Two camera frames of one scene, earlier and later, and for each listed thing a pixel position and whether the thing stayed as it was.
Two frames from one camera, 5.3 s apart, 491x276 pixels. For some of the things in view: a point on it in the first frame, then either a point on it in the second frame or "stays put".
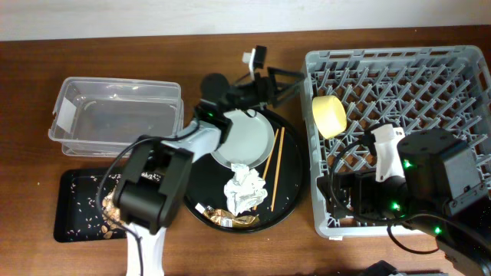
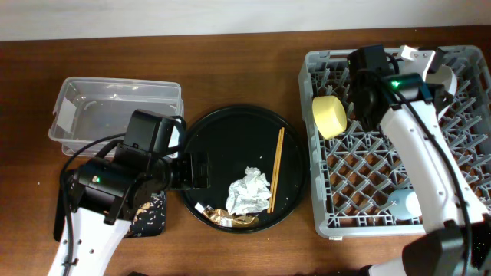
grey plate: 250,142 -> 443,75
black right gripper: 346,190 -> 363,111
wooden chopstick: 278,168 stays put
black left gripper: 265,87 -> 197,170
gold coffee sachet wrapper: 222,218 stays put
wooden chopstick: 269,158 -> 275,171
